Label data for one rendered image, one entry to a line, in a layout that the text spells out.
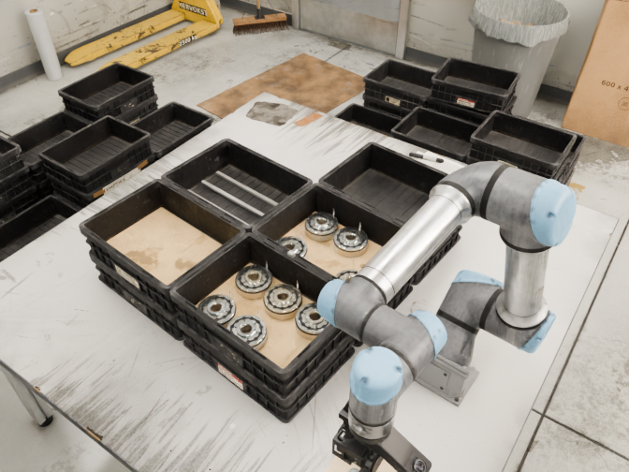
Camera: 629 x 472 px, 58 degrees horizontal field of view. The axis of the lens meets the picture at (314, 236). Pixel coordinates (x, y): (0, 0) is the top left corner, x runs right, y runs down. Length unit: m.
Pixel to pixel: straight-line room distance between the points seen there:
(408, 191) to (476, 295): 0.59
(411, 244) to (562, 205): 0.28
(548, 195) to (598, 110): 3.00
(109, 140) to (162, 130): 0.34
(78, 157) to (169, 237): 1.17
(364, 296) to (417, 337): 0.12
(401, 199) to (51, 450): 1.57
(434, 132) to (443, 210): 2.04
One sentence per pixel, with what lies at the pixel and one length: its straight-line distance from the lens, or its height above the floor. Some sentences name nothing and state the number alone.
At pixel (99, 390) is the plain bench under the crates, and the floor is 0.70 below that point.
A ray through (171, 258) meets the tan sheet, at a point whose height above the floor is 0.83.
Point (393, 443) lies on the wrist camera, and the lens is 1.01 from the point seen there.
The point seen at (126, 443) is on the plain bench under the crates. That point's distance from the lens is 1.56.
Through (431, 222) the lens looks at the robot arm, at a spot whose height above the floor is 1.32.
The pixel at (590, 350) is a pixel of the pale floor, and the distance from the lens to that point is 2.77.
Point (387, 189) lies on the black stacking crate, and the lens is 1.95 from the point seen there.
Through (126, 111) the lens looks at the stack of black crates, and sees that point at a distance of 3.19.
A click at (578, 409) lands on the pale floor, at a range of 2.57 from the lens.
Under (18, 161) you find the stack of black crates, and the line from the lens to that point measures 2.91.
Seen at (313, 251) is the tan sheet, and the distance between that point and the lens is 1.71.
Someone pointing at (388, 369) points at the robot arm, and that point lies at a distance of 0.85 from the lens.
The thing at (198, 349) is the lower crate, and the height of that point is 0.73.
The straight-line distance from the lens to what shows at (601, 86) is 4.08.
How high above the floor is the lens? 2.02
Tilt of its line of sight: 43 degrees down
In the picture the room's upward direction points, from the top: straight up
